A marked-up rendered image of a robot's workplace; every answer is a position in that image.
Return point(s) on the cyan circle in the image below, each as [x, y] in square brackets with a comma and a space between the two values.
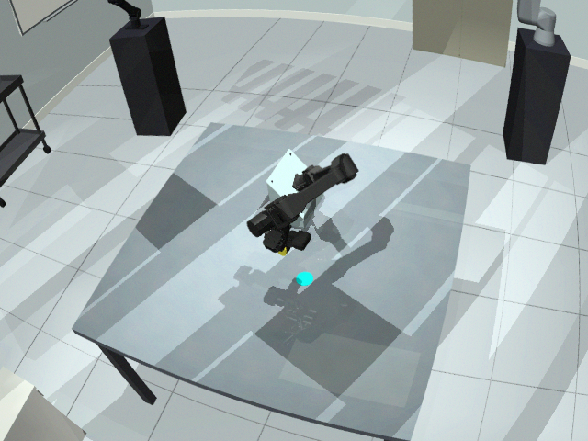
[304, 279]

